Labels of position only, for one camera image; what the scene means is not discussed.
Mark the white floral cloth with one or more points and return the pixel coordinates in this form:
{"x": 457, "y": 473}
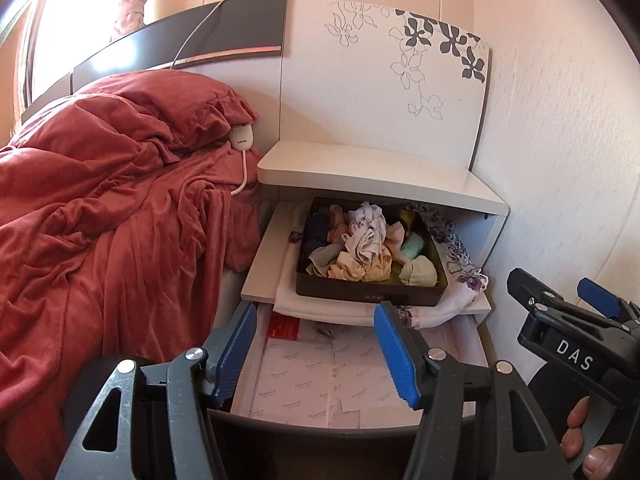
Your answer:
{"x": 310, "y": 307}

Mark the white blanket controller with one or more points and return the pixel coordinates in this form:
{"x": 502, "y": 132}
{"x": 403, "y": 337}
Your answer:
{"x": 241, "y": 136}

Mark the dark bed headboard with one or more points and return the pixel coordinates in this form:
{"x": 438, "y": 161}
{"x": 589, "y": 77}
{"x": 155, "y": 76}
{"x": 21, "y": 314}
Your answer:
{"x": 240, "y": 25}

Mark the white nightstand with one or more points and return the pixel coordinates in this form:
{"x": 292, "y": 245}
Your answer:
{"x": 360, "y": 170}

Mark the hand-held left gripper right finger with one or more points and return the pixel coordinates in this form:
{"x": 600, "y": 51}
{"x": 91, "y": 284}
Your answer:
{"x": 397, "y": 355}

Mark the red packet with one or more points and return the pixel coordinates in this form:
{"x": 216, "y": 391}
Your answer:
{"x": 282, "y": 327}

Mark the white floral headboard panel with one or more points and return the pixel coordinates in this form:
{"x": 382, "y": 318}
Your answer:
{"x": 350, "y": 85}

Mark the brown box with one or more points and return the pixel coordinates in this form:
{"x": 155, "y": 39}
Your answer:
{"x": 360, "y": 296}

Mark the red pillow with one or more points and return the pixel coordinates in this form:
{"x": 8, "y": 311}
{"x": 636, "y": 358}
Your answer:
{"x": 165, "y": 105}

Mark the pile of socks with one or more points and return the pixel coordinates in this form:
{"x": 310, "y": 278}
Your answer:
{"x": 367, "y": 245}

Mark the red blanket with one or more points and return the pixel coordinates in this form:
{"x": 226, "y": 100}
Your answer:
{"x": 100, "y": 210}

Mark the glossy printed paper pack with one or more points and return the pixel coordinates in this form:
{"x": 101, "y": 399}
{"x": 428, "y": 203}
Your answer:
{"x": 290, "y": 375}

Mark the person's right hand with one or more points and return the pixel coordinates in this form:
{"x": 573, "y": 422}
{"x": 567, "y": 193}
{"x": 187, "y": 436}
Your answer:
{"x": 602, "y": 462}

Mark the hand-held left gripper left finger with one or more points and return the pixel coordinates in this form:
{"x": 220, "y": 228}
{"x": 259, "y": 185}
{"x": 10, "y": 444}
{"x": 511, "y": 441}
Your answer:
{"x": 235, "y": 355}

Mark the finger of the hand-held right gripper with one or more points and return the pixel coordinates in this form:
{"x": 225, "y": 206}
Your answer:
{"x": 597, "y": 296}
{"x": 550, "y": 300}

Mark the white bed frame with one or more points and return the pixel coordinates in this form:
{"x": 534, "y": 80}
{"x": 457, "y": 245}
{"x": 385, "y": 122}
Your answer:
{"x": 227, "y": 295}

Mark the pink curtain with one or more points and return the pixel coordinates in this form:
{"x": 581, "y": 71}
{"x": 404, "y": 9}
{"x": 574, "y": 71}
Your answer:
{"x": 137, "y": 0}

